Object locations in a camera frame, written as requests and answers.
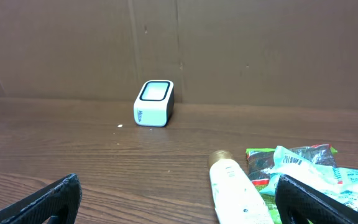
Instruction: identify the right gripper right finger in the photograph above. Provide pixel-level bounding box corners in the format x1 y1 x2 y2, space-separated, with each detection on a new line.
275 175 358 224

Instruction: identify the white tube gold cap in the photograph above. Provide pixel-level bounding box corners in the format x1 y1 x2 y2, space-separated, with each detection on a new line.
208 150 273 224

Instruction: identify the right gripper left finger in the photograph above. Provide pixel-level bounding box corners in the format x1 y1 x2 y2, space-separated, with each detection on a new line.
0 173 82 224

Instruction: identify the teal small packet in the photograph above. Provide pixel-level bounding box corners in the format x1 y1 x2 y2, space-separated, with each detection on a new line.
260 146 358 212

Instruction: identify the white barcode scanner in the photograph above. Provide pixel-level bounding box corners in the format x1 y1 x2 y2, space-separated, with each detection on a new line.
133 80 175 127

